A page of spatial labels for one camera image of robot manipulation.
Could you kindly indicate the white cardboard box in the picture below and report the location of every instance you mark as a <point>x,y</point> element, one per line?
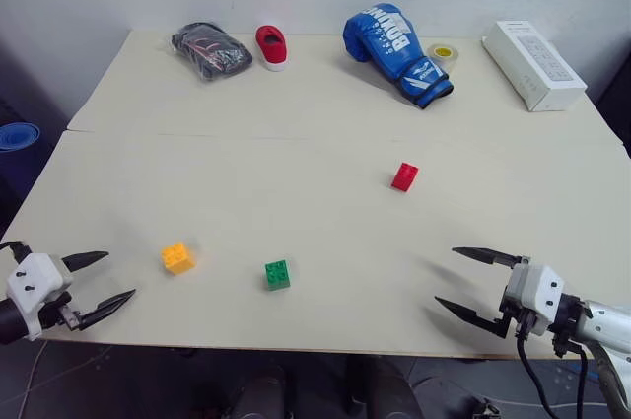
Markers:
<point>535,64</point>

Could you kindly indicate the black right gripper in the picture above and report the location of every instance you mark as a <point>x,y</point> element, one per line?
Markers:
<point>517,316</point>

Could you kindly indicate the green toy brick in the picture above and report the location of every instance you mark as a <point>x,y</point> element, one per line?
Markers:
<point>277,275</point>

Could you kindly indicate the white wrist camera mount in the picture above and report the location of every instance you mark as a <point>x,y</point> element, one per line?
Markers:
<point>34,277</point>
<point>536,291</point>

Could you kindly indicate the dark rounded shape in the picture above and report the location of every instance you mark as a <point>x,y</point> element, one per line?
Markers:
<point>382,389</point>

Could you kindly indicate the yellow toy brick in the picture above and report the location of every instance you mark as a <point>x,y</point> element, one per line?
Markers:
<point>178,258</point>

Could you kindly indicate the blue boxing glove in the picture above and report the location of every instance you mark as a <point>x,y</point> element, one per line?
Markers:
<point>394,51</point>

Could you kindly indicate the red slip-on shoe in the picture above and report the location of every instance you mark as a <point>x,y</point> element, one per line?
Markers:
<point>271,47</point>

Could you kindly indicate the black item in plastic bag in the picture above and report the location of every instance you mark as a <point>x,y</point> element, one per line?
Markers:
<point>212,50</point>

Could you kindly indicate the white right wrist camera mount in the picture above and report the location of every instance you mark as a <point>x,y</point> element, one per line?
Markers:
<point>536,291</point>

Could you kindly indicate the blue rolled mat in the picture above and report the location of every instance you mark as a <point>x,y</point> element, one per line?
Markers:
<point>16,136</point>

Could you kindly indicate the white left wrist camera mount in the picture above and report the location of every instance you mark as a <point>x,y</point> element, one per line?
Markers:
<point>34,277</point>

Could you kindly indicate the red toy brick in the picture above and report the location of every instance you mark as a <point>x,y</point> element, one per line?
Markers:
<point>405,176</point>

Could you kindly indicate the clear tape roll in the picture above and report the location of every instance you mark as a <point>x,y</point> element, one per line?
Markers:
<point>446,55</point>

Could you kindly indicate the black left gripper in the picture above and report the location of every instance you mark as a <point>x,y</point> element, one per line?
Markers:
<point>55,314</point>

